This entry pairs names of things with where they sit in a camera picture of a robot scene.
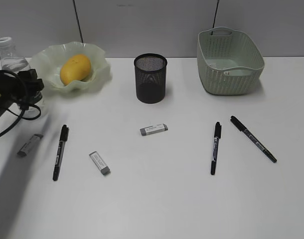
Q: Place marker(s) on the clear plastic water bottle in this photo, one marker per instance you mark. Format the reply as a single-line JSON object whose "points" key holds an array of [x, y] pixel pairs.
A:
{"points": [[11, 60]]}

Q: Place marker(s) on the centre grey white eraser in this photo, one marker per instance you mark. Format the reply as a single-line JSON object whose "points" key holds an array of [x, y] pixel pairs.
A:
{"points": [[153, 129]]}

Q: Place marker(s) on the yellow mango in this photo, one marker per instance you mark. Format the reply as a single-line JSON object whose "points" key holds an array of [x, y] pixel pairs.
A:
{"points": [[76, 68]]}

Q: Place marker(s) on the black mesh pen holder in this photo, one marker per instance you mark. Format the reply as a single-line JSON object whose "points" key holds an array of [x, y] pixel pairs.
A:
{"points": [[150, 77]]}

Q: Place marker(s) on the grey white eraser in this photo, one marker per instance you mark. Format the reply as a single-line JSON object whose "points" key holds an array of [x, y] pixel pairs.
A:
{"points": [[100, 163], [153, 129], [29, 145]]}

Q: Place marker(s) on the lower grey white eraser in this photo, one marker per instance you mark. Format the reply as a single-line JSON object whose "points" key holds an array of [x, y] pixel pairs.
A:
{"points": [[100, 163]]}

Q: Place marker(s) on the black marker pen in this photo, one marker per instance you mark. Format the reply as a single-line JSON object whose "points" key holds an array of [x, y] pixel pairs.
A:
{"points": [[59, 156], [253, 139], [217, 136]]}

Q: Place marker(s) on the green plastic basket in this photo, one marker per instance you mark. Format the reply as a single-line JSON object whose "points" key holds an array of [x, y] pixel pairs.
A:
{"points": [[228, 61]]}

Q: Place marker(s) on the left grey white eraser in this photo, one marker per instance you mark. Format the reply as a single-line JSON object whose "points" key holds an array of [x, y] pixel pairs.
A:
{"points": [[29, 145]]}

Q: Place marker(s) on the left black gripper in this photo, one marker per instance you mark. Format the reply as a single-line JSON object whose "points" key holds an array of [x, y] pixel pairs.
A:
{"points": [[11, 89]]}

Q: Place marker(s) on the green wavy glass plate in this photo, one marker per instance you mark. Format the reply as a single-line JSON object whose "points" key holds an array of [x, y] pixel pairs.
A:
{"points": [[49, 62]]}

